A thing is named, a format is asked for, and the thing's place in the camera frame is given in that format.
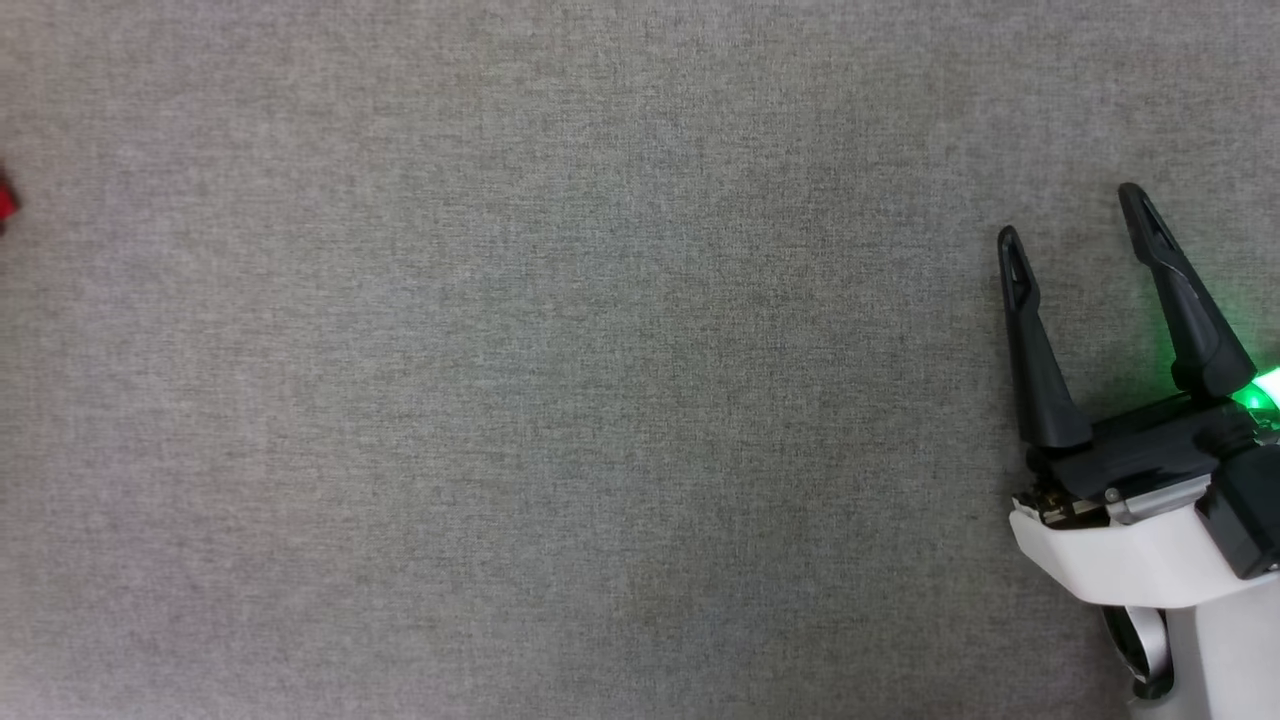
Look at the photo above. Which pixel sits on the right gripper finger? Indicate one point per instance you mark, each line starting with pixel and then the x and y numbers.
pixel 1040 380
pixel 1195 330

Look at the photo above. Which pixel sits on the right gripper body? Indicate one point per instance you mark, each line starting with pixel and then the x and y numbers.
pixel 1130 555

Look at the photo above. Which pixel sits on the red white basketball jersey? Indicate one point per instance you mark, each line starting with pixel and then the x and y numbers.
pixel 6 203

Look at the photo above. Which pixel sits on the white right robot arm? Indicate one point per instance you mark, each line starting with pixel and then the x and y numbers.
pixel 1230 660

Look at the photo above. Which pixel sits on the grey fabric sofa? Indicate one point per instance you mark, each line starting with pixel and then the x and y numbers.
pixel 560 380

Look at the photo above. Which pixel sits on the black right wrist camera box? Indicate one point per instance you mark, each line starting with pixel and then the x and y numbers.
pixel 1250 510

